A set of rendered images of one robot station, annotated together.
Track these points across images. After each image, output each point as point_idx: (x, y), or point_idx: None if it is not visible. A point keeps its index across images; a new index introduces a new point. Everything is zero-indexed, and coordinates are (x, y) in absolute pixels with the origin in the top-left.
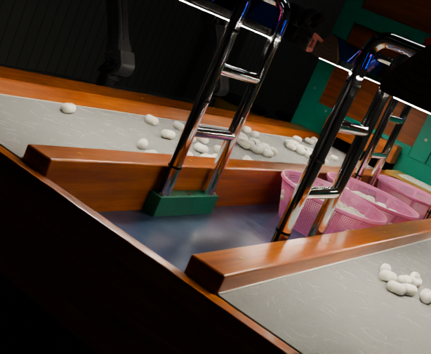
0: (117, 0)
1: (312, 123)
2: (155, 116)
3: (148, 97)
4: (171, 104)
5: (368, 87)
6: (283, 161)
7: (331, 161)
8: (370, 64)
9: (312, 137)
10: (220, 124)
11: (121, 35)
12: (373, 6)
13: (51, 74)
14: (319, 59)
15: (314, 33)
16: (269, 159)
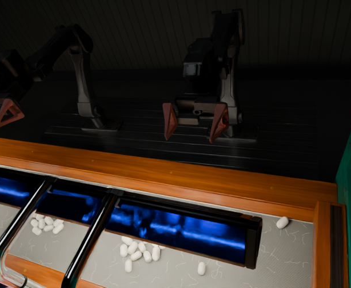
0: (74, 66)
1: (339, 194)
2: (22, 168)
3: (41, 150)
4: (54, 156)
5: None
6: (51, 242)
7: (182, 270)
8: (70, 207)
9: (281, 218)
10: (89, 179)
11: (78, 91)
12: None
13: (112, 99)
14: None
15: (163, 104)
16: (35, 235)
